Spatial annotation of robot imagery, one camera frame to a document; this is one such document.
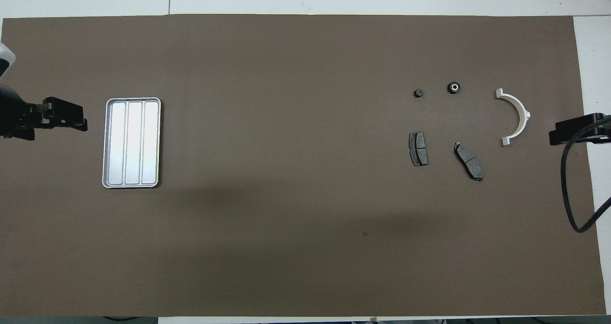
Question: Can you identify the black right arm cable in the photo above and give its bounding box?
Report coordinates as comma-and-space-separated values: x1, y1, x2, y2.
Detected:
561, 116, 611, 233

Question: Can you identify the short grey brake pad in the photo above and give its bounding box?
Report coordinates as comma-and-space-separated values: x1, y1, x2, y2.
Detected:
408, 131, 429, 167

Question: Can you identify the silver metal tray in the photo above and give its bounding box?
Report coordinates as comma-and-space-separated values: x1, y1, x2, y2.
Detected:
102, 97, 162, 189

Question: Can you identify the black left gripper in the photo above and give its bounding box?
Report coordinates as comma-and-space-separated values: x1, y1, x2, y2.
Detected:
0, 83, 88, 141

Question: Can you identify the white semicircular bracket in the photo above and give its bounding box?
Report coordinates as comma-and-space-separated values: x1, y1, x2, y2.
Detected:
495, 88, 531, 147

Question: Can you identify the brown table mat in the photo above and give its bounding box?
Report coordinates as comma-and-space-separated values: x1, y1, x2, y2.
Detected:
0, 14, 607, 318

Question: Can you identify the long grey brake pad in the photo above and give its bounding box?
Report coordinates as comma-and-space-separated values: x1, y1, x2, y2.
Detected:
453, 141, 484, 182

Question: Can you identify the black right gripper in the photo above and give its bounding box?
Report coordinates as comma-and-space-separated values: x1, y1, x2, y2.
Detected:
549, 114, 611, 146

